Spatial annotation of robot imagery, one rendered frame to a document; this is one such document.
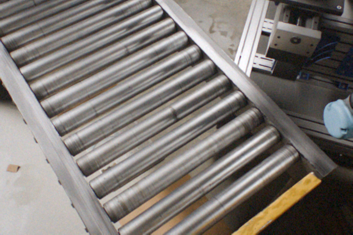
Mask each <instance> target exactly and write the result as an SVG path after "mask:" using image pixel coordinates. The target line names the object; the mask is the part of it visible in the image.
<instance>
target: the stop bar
mask: <svg viewBox="0 0 353 235"><path fill-rule="evenodd" d="M320 183H321V180H320V179H319V178H318V177H317V175H316V174H315V173H314V172H310V173H309V174H308V175H307V176H306V177H304V178H303V179H302V180H300V181H299V182H298V183H297V184H295V185H294V186H292V188H291V189H289V190H288V191H287V192H285V193H283V194H282V195H281V196H279V198H278V199H276V200H275V201H273V202H272V203H271V204H270V205H268V206H267V207H266V208H264V210H262V211H261V212H260V213H258V214H257V215H256V216H255V217H253V218H252V219H250V221H248V222H247V223H246V224H245V225H243V226H242V227H240V228H239V229H237V231H236V232H234V233H233V234H232V235H257V234H258V233H259V232H260V231H262V230H263V229H265V227H266V226H268V225H269V224H270V223H271V222H273V221H274V220H275V219H277V218H278V217H279V216H280V215H281V214H283V213H284V212H285V211H286V210H288V209H289V208H290V207H291V206H292V205H294V204H295V203H296V202H298V201H301V200H302V199H304V198H303V197H304V196H305V195H306V194H307V193H309V192H310V191H311V190H312V189H314V188H315V187H316V186H318V185H319V184H320Z"/></svg>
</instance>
